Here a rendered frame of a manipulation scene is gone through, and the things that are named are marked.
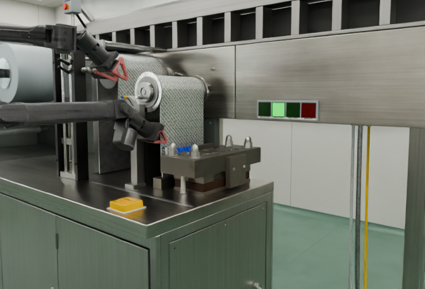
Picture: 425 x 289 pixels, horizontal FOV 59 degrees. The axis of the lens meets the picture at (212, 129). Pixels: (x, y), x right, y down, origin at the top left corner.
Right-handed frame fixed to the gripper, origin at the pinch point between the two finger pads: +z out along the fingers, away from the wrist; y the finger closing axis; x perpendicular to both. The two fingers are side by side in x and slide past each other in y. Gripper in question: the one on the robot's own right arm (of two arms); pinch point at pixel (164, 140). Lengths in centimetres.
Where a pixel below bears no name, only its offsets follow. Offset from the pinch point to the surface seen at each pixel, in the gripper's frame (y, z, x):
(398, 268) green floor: 40, 219, -3
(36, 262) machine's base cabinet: -42, -2, -56
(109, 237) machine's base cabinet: 5.5, -12.6, -36.9
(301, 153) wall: -71, 253, 87
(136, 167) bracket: -7.9, -1.1, -12.0
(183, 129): 0.3, 6.6, 7.6
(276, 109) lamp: 29.3, 20.6, 24.2
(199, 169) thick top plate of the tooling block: 19.9, 0.4, -8.5
